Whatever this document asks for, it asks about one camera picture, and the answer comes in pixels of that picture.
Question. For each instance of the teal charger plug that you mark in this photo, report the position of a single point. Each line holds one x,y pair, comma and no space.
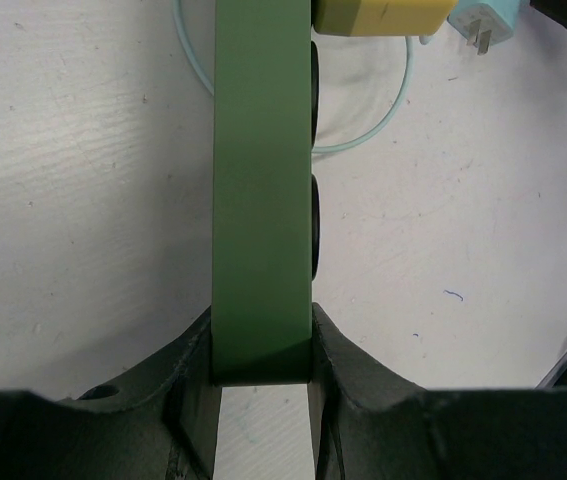
484,23

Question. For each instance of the yellow charger plug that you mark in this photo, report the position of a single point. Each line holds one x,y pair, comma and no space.
374,18

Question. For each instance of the green power strip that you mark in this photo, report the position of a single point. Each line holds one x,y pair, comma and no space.
262,199

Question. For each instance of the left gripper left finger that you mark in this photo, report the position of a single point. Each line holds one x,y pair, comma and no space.
156,420

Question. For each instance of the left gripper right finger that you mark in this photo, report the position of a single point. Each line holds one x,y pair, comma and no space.
367,422

